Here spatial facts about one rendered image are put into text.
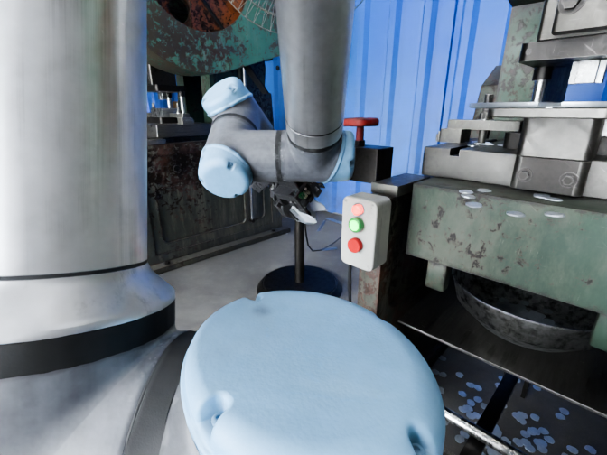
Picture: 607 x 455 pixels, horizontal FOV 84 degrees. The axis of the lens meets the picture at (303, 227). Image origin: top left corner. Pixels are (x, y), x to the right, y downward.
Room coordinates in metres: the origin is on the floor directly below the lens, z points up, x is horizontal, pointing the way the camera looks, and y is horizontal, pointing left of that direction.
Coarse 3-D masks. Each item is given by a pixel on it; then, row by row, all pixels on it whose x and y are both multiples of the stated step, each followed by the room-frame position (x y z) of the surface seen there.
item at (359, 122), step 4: (344, 120) 0.72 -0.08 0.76; (348, 120) 0.71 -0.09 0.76; (352, 120) 0.70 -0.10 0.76; (356, 120) 0.70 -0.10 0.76; (360, 120) 0.69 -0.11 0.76; (364, 120) 0.69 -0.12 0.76; (368, 120) 0.70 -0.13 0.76; (372, 120) 0.71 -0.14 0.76; (376, 120) 0.72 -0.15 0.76; (344, 124) 0.72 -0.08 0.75; (348, 124) 0.71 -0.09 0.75; (352, 124) 0.70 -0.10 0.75; (356, 124) 0.70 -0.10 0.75; (360, 124) 0.69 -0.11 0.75; (364, 124) 0.69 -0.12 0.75; (368, 124) 0.70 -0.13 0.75; (372, 124) 0.71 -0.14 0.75; (376, 124) 0.72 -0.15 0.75; (356, 128) 0.73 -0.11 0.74; (360, 128) 0.72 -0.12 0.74; (356, 132) 0.73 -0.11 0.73; (360, 132) 0.72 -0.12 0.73; (356, 136) 0.73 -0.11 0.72; (360, 136) 0.72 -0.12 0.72; (356, 140) 0.73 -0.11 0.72; (360, 140) 0.72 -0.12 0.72
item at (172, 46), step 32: (160, 0) 1.55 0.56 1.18; (192, 0) 1.65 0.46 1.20; (224, 0) 2.01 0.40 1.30; (256, 0) 1.78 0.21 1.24; (160, 32) 1.46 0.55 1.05; (192, 32) 1.56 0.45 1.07; (224, 32) 1.66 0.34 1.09; (256, 32) 1.78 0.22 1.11; (160, 64) 1.55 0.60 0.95; (192, 64) 1.55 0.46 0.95; (224, 64) 1.65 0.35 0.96; (256, 64) 2.11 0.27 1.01; (160, 96) 1.90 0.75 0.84; (192, 96) 2.15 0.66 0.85; (256, 96) 2.02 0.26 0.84; (160, 128) 1.67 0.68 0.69; (192, 128) 1.79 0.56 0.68; (160, 160) 1.62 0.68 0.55; (192, 160) 1.74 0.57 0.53; (160, 192) 1.62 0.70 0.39; (192, 192) 1.74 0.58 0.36; (256, 192) 2.02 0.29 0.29; (160, 224) 1.59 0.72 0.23; (192, 224) 1.72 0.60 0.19; (224, 224) 1.85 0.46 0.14; (256, 224) 2.00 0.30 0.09; (160, 256) 1.57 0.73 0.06; (192, 256) 1.65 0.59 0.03
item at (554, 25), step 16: (560, 0) 0.62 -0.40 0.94; (576, 0) 0.59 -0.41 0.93; (592, 0) 0.59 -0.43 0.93; (544, 16) 0.66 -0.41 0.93; (560, 16) 0.61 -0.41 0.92; (576, 16) 0.60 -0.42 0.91; (592, 16) 0.59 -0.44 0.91; (544, 32) 0.65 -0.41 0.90; (560, 32) 0.62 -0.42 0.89; (576, 32) 0.62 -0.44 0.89; (592, 32) 0.61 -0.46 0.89
